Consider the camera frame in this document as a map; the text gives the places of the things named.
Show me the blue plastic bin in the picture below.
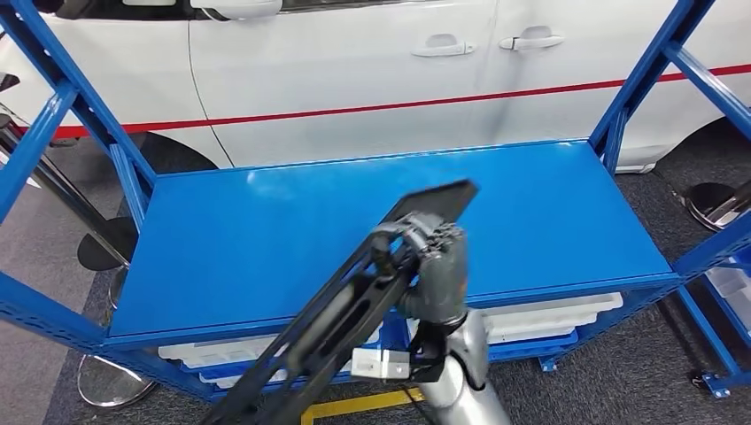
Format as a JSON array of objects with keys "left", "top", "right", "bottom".
[{"left": 486, "top": 329, "right": 581, "bottom": 363}]

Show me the blue wheeled shelf rack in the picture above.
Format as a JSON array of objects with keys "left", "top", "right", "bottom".
[{"left": 674, "top": 246, "right": 751, "bottom": 400}]

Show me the white car red stripe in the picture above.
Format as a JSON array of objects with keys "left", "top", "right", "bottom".
[{"left": 0, "top": 0, "right": 751, "bottom": 174}]

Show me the chrome stanchion post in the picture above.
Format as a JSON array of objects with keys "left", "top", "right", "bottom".
[
  {"left": 683, "top": 178, "right": 751, "bottom": 233},
  {"left": 0, "top": 73, "right": 133, "bottom": 309},
  {"left": 77, "top": 354, "right": 157, "bottom": 409}
]

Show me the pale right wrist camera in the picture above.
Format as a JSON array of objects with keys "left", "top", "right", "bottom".
[{"left": 351, "top": 347, "right": 412, "bottom": 382}]

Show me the black camera bracket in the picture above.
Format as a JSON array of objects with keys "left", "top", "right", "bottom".
[{"left": 407, "top": 336, "right": 447, "bottom": 385}]

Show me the black plastic plate holder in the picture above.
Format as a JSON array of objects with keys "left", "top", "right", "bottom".
[{"left": 199, "top": 178, "right": 481, "bottom": 425}]

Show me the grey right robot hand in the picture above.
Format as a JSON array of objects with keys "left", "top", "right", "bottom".
[{"left": 368, "top": 212, "right": 470, "bottom": 327}]

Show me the dark round stanchion base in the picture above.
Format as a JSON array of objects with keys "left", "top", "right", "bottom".
[{"left": 77, "top": 217, "right": 139, "bottom": 272}]

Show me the blue metal shelf rack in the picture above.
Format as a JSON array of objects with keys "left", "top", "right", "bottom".
[{"left": 0, "top": 0, "right": 751, "bottom": 406}]

